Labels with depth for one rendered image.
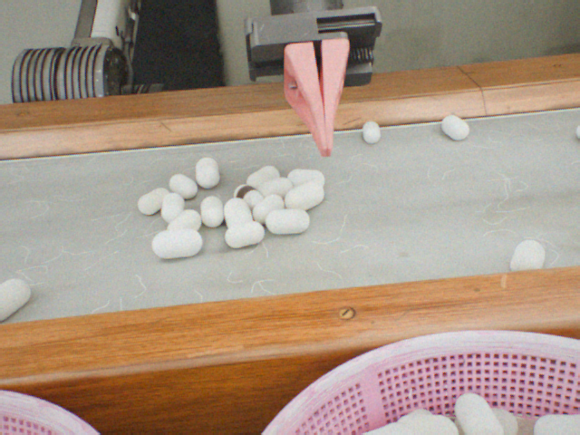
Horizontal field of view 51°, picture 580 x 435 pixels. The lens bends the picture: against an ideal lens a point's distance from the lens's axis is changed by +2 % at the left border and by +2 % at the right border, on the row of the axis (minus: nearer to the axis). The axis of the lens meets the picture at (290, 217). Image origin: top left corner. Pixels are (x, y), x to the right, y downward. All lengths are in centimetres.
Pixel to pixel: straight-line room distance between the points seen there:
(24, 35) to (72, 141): 194
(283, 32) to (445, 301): 22
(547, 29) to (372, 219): 252
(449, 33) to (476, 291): 242
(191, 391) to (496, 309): 18
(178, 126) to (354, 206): 24
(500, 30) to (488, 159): 228
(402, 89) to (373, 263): 31
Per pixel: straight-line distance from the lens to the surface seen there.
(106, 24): 92
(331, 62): 45
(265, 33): 46
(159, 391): 36
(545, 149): 64
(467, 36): 281
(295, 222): 47
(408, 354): 34
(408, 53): 273
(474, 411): 35
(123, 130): 68
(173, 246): 46
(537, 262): 43
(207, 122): 67
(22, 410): 35
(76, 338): 38
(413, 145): 63
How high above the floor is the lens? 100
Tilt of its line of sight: 31 degrees down
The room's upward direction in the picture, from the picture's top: 4 degrees counter-clockwise
